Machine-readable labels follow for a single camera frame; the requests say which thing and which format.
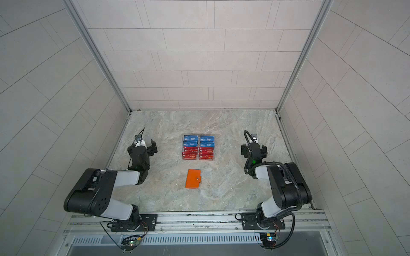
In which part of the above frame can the orange card holder wallet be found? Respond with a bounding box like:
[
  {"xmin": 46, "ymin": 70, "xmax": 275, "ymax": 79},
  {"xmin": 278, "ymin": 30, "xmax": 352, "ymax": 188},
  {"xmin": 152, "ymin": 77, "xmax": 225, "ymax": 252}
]
[{"xmin": 185, "ymin": 169, "xmax": 201, "ymax": 189}]

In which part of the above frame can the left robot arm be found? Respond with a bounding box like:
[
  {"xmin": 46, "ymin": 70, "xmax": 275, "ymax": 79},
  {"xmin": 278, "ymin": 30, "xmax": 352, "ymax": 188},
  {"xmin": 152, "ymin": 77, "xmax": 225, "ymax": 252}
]
[{"xmin": 64, "ymin": 135, "xmax": 158, "ymax": 229}]

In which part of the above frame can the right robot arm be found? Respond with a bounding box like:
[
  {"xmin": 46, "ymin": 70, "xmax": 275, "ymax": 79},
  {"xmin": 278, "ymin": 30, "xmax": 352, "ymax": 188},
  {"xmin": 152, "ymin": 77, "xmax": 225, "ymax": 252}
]
[{"xmin": 241, "ymin": 142, "xmax": 312, "ymax": 228}]

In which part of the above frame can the right clear card display stand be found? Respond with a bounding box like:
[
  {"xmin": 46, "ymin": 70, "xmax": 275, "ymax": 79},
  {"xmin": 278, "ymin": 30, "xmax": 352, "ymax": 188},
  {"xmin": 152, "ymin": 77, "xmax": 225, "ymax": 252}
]
[{"xmin": 199, "ymin": 135, "xmax": 215, "ymax": 161}]

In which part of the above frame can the right circuit board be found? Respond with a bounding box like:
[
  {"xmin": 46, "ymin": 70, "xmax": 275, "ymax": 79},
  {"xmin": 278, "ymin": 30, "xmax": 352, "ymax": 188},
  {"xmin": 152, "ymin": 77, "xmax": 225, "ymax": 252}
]
[{"xmin": 259, "ymin": 233, "xmax": 278, "ymax": 249}]

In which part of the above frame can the circuit board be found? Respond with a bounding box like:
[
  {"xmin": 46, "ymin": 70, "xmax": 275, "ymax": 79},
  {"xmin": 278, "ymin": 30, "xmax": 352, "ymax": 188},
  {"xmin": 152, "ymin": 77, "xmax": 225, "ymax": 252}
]
[
  {"xmin": 121, "ymin": 235, "xmax": 142, "ymax": 251},
  {"xmin": 259, "ymin": 233, "xmax": 278, "ymax": 249}
]

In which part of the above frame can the left circuit board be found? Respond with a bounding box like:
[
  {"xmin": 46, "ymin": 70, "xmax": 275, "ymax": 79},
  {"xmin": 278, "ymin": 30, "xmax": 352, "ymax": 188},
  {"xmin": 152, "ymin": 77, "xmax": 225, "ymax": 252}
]
[{"xmin": 121, "ymin": 235, "xmax": 142, "ymax": 251}]

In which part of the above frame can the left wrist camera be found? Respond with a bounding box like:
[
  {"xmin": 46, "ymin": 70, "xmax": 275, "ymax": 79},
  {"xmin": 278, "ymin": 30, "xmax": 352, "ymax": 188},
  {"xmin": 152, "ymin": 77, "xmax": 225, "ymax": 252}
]
[{"xmin": 133, "ymin": 133, "xmax": 146, "ymax": 147}]

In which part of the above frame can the black corrugated cable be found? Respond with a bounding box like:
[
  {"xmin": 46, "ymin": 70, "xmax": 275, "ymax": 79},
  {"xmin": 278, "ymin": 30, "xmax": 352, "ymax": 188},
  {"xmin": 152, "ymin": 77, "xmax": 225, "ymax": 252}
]
[{"xmin": 243, "ymin": 129, "xmax": 304, "ymax": 212}]

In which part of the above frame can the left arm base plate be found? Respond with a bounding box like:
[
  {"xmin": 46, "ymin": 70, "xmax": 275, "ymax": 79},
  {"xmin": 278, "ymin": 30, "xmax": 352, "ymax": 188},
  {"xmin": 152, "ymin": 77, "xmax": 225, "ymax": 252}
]
[{"xmin": 107, "ymin": 214, "xmax": 158, "ymax": 232}]

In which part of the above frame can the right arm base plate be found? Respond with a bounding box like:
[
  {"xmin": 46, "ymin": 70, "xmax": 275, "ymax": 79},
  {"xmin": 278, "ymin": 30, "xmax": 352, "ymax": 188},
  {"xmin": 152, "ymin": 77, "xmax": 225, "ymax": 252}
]
[{"xmin": 239, "ymin": 212, "xmax": 286, "ymax": 230}]

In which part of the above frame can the aluminium mounting rail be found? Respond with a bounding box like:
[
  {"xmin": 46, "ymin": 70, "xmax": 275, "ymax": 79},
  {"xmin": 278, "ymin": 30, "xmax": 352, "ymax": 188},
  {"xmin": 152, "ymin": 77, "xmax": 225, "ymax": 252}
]
[{"xmin": 62, "ymin": 209, "xmax": 332, "ymax": 236}]

